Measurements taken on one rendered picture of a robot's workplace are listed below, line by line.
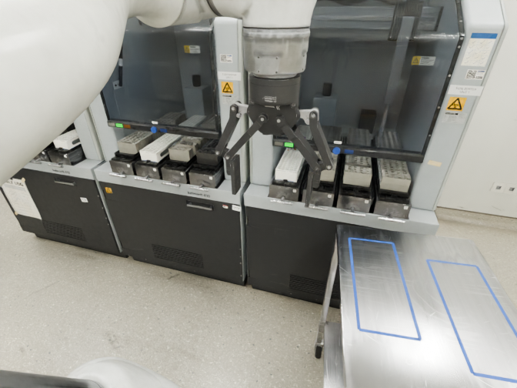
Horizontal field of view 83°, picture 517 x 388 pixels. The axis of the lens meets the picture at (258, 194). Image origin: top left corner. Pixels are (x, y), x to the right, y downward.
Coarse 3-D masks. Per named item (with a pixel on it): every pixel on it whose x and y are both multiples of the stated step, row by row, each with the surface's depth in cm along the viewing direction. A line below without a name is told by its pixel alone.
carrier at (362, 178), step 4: (348, 172) 127; (352, 172) 126; (356, 172) 126; (360, 172) 127; (364, 172) 126; (368, 172) 126; (344, 176) 128; (348, 176) 127; (352, 176) 127; (356, 176) 126; (360, 176) 126; (364, 176) 125; (368, 176) 125; (344, 180) 129; (348, 180) 128; (352, 180) 128; (356, 180) 127; (360, 180) 127; (364, 180) 126; (368, 180) 126; (352, 184) 129; (356, 184) 128; (360, 184) 128; (364, 184) 127; (368, 184) 127
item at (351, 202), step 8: (344, 160) 153; (344, 192) 124; (352, 192) 124; (360, 192) 124; (368, 192) 124; (344, 200) 125; (352, 200) 124; (360, 200) 123; (368, 200) 122; (344, 208) 127; (352, 208) 125; (360, 208) 125; (368, 208) 124
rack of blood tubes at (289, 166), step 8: (288, 152) 146; (296, 152) 146; (280, 160) 139; (288, 160) 140; (296, 160) 139; (304, 160) 150; (280, 168) 133; (288, 168) 132; (296, 168) 133; (280, 176) 132; (288, 176) 131; (296, 176) 130
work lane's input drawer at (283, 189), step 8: (304, 168) 146; (304, 176) 143; (272, 184) 132; (280, 184) 131; (288, 184) 130; (296, 184) 130; (272, 192) 134; (280, 192) 133; (288, 192) 131; (296, 192) 130; (272, 200) 131; (280, 200) 130; (296, 200) 132
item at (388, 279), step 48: (336, 240) 107; (384, 240) 98; (432, 240) 98; (384, 288) 82; (432, 288) 82; (480, 288) 82; (336, 336) 127; (384, 336) 70; (432, 336) 70; (480, 336) 70; (336, 384) 111; (384, 384) 61; (432, 384) 61; (480, 384) 61
